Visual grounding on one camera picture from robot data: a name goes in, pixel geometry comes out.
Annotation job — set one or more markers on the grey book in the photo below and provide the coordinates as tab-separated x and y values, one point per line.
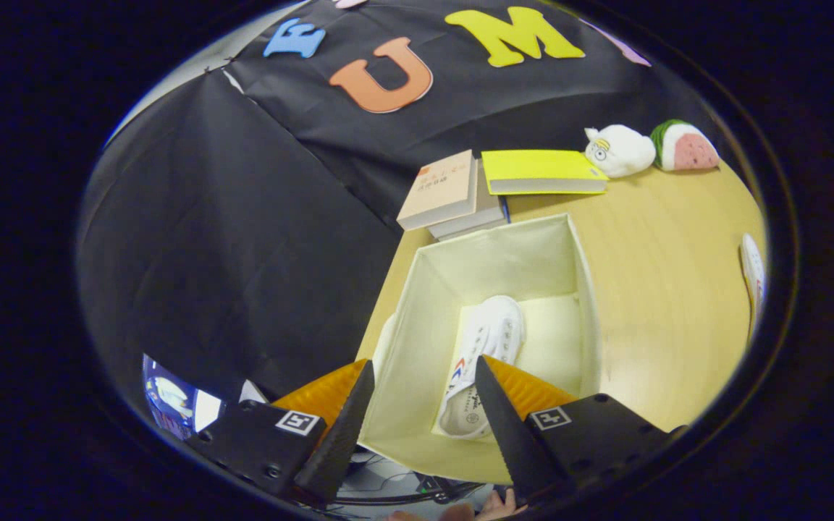
486	210

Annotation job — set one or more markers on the white plush toy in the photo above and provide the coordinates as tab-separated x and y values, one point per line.
623	152

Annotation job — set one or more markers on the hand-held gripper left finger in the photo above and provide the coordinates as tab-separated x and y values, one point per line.
341	441

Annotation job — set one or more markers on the yellow book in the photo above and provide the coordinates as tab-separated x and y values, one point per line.
533	165

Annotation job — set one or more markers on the tan book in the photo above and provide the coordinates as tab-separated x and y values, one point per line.
435	192

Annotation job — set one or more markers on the cream fabric storage box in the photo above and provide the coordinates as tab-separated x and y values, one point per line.
496	253

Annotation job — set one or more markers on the white canvas shoe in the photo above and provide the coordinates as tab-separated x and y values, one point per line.
493	333
752	275

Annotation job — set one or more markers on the watermelon slice plush toy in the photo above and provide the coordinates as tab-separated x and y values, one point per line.
688	148

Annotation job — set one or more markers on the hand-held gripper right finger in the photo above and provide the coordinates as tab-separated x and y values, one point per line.
511	434

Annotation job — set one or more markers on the black backdrop cloth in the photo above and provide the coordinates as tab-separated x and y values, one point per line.
207	253

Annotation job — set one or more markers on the white paper sheet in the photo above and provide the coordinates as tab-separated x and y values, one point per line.
252	393

